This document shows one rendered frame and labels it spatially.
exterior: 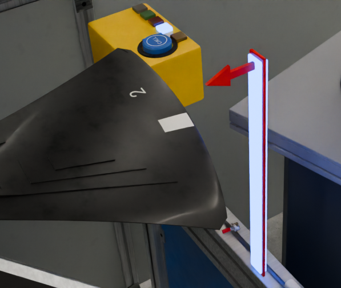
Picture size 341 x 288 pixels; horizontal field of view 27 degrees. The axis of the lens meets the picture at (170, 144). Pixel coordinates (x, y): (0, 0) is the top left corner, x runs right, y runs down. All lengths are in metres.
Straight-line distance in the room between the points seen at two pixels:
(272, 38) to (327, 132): 0.80
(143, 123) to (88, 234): 1.12
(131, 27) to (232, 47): 0.69
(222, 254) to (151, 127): 0.37
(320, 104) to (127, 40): 0.29
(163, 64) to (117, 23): 0.13
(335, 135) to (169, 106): 0.34
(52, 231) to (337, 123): 0.90
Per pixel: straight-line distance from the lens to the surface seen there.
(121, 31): 1.03
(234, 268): 1.00
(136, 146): 0.67
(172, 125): 0.69
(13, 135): 0.68
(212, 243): 1.03
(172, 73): 0.97
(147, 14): 1.05
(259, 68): 0.73
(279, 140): 1.00
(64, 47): 1.47
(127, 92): 0.71
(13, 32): 1.42
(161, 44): 0.97
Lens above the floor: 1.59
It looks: 39 degrees down
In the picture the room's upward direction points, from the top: 6 degrees counter-clockwise
